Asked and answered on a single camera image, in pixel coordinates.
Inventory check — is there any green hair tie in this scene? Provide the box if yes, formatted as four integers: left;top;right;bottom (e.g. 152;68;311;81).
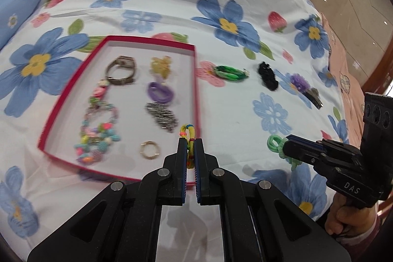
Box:
266;134;303;172

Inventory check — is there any silver ring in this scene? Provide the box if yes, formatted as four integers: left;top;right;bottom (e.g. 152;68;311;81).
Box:
139;140;161;160

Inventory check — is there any rainbow hair tie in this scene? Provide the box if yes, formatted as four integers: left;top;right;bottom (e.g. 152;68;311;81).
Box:
178;123;197;170

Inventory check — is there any silver chain bracelet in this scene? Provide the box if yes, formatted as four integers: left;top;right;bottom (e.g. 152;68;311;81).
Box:
145;102;179;133

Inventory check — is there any purple hair tie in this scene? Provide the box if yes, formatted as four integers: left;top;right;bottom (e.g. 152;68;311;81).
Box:
147;81;175;105

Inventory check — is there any colourful beaded bracelet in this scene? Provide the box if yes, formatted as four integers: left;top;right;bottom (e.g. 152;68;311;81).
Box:
74;98;121;166

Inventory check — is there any yellow claw hair clip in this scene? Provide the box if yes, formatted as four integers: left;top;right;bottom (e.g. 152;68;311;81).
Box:
151;56;172;80

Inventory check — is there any rose gold wristwatch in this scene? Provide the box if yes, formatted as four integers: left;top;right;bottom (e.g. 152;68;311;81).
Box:
105;55;137;86

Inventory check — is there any pink charm keychain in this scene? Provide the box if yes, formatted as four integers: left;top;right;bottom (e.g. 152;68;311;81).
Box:
93;79;110;99

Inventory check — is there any red jewelry tray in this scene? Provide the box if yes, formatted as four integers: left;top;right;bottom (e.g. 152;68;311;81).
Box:
38;36;200;180

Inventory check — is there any right hand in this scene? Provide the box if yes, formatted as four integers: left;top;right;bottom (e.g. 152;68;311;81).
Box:
324;193;377;237

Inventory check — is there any red knit sleeve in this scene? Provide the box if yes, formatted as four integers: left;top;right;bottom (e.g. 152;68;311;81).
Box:
352;209;392;261

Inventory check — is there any purple flower hair clip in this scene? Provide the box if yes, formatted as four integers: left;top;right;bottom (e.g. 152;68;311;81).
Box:
290;74;323;110

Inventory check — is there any pink blanket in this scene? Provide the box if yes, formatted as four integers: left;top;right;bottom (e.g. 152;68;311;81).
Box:
321;14;364;148

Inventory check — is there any black scrunchie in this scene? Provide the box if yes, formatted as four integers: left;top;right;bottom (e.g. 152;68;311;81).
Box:
258;62;279;91

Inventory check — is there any floral bed sheet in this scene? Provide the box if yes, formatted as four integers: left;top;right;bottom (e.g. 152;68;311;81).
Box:
1;0;359;261

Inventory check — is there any green braided bracelet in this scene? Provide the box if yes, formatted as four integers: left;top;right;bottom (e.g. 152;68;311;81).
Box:
212;64;250;83

